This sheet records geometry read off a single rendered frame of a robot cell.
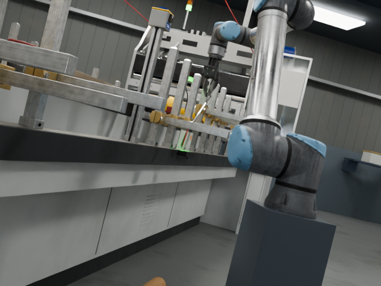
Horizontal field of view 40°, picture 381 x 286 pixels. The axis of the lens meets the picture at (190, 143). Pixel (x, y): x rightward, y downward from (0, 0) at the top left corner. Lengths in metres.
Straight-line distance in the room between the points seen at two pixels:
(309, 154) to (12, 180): 0.99
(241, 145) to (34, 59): 1.06
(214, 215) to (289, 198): 3.39
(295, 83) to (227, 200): 1.29
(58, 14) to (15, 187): 0.44
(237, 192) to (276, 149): 3.37
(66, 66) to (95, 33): 9.14
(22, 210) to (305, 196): 0.96
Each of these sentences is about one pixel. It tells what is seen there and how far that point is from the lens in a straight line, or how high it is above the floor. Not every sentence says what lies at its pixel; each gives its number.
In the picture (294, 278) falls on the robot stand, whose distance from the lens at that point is 1.88.
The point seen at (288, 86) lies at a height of 1.45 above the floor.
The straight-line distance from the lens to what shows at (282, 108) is 5.01.
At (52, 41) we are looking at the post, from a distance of 1.38.
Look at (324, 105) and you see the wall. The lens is 10.92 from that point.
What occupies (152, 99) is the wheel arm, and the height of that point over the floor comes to 0.84.
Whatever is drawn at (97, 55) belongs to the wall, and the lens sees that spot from 9.91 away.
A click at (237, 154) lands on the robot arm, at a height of 0.75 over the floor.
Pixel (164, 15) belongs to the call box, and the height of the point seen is 1.20.
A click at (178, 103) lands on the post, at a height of 0.92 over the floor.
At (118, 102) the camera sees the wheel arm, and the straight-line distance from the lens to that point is 1.05.
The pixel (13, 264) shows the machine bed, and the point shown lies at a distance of 1.96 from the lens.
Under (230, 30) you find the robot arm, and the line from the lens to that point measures 2.61.
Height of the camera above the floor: 0.77
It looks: level
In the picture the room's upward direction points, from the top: 14 degrees clockwise
